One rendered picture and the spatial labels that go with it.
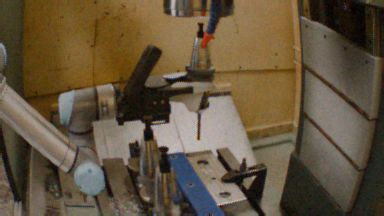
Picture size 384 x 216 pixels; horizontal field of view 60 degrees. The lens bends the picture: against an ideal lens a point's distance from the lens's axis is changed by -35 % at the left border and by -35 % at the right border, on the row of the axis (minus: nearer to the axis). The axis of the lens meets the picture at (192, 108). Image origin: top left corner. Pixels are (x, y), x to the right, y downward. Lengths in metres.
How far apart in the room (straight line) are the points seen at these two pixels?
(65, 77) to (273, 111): 1.07
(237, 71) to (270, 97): 0.23
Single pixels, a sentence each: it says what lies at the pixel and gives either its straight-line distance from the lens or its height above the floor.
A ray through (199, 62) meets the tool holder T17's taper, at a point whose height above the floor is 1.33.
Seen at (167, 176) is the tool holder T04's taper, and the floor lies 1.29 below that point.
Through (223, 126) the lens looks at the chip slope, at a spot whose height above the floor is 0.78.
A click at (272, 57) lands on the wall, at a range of 2.26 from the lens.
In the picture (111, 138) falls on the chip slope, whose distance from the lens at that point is 1.99.
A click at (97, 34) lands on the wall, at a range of 2.01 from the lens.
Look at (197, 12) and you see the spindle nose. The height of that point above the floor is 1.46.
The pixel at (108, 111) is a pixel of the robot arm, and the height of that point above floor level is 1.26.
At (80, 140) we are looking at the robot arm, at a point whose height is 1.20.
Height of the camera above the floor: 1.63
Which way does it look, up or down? 22 degrees down
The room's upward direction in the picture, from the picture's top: straight up
